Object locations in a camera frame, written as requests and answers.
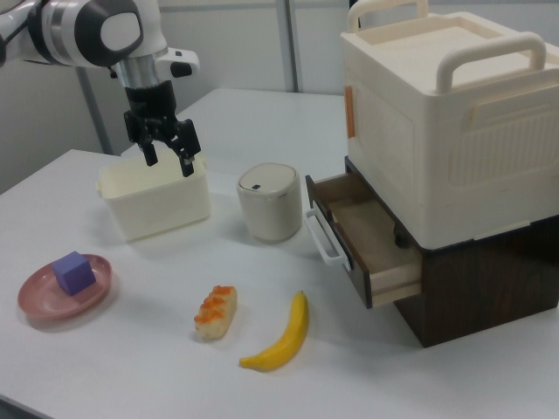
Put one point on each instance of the dark wood cabinet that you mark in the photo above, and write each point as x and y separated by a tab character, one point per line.
480	288

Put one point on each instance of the purple cube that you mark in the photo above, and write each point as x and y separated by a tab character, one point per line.
74	272

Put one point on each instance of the small beige lidded bin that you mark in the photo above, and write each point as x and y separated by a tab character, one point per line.
271	205

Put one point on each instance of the yellow banana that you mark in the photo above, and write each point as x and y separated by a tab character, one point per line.
288	336

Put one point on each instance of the cream open plastic container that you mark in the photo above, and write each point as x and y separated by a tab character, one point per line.
161	205

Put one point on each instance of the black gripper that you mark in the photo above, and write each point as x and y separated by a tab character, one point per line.
150	102

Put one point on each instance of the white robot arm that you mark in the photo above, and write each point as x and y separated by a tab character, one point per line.
65	30

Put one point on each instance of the toy bread with orange topping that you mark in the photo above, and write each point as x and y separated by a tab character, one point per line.
216	312

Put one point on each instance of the pink plate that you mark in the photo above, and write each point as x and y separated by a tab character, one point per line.
39	301

